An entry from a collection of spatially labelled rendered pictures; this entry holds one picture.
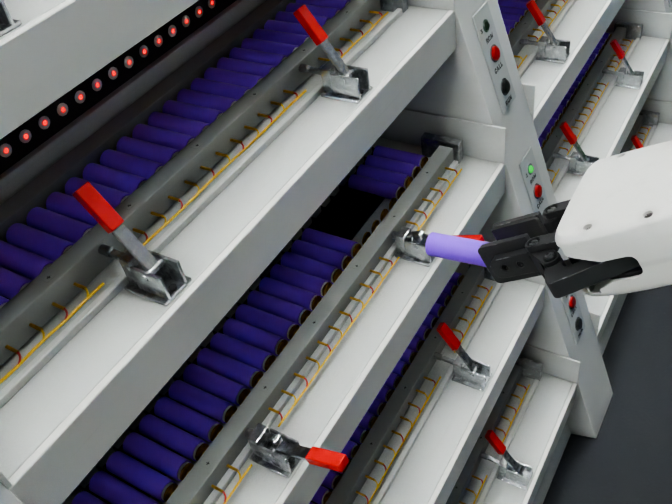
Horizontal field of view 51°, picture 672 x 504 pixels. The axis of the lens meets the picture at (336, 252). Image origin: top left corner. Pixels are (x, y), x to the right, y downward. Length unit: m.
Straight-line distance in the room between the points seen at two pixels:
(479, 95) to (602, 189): 0.39
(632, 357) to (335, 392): 0.76
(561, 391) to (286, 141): 0.64
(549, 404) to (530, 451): 0.08
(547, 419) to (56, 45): 0.83
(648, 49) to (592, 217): 1.07
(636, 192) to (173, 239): 0.32
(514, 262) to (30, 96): 0.32
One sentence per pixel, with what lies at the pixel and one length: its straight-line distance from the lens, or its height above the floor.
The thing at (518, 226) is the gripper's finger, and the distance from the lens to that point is 0.51.
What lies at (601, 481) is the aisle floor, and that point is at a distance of 1.17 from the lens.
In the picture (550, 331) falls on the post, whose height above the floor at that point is 0.23.
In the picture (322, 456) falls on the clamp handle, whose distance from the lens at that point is 0.57.
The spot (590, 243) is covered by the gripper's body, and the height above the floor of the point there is 0.68.
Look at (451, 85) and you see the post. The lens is 0.84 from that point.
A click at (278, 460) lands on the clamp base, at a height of 0.54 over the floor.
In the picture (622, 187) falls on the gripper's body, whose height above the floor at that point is 0.69.
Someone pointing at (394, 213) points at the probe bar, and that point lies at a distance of 0.77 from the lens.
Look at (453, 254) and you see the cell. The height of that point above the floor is 0.64.
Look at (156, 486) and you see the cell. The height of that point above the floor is 0.56.
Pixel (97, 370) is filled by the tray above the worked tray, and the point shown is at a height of 0.72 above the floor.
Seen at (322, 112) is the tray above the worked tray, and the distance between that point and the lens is 0.65.
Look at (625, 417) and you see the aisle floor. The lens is 1.23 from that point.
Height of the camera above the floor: 0.94
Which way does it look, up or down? 30 degrees down
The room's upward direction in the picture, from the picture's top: 27 degrees counter-clockwise
